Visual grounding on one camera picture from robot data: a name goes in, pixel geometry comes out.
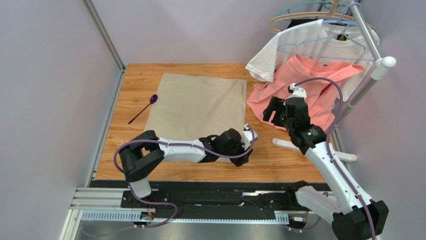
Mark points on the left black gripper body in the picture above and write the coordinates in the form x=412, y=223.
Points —
x=238, y=161

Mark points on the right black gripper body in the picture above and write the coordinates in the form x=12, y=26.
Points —
x=277, y=110

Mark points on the beige cloth napkin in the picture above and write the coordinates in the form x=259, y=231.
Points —
x=193, y=107

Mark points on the purple plastic spoon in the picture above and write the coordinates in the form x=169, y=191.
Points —
x=152, y=100

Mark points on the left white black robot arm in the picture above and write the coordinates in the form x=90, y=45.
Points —
x=137, y=158

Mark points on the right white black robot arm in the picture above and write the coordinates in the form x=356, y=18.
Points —
x=353, y=215

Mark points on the pink pleated garment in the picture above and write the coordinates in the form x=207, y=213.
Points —
x=320, y=94

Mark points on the black garment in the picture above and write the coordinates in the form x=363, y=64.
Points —
x=296, y=22

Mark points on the white t-shirt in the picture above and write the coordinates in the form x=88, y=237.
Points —
x=323, y=43

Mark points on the white metal clothes rack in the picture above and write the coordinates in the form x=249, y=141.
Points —
x=381, y=67

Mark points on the beige wooden hanger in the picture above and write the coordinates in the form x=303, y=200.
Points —
x=328, y=18

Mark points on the green hanger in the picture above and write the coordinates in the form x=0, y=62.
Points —
x=317, y=6

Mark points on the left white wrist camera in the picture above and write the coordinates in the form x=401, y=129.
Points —
x=248, y=136

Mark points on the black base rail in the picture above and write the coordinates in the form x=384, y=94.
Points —
x=209, y=200

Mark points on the aluminium frame post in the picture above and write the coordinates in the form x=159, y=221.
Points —
x=97, y=20

